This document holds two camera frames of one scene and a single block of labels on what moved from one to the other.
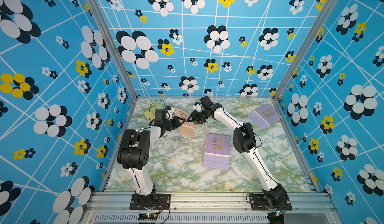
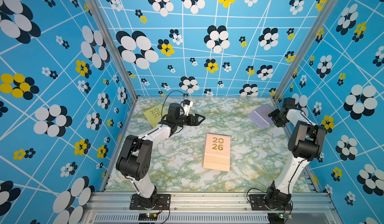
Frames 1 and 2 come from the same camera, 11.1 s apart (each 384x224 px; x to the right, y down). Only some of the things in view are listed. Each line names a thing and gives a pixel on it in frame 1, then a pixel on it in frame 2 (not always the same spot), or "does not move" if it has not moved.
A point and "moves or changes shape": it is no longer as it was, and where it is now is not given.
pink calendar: [188, 127] moves or changes shape
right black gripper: [194, 118] → [278, 124]
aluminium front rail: [109, 207] does not move
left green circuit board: [147, 216] does not move
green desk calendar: [150, 112] does not move
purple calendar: [264, 115] does not move
